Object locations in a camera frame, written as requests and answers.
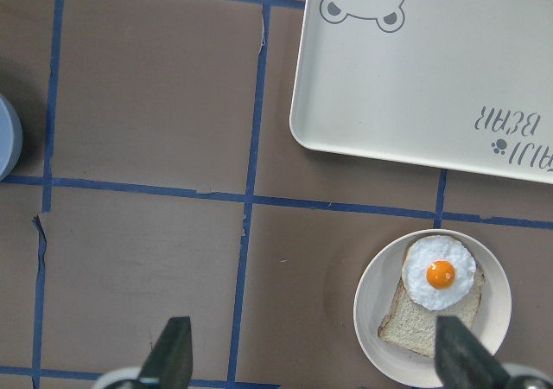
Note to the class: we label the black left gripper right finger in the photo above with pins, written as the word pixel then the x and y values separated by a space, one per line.
pixel 461 361

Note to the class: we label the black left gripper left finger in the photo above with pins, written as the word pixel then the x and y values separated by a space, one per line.
pixel 170 363

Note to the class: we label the round cream plate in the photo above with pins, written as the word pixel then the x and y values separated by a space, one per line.
pixel 373 300

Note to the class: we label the bottom bread slice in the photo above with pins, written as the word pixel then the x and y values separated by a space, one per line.
pixel 409 325

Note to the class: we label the fried egg toy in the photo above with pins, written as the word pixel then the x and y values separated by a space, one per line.
pixel 438 271

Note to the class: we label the blue bowl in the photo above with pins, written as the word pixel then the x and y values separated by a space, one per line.
pixel 11 137

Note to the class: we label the cream bear tray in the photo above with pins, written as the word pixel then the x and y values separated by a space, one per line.
pixel 454 84

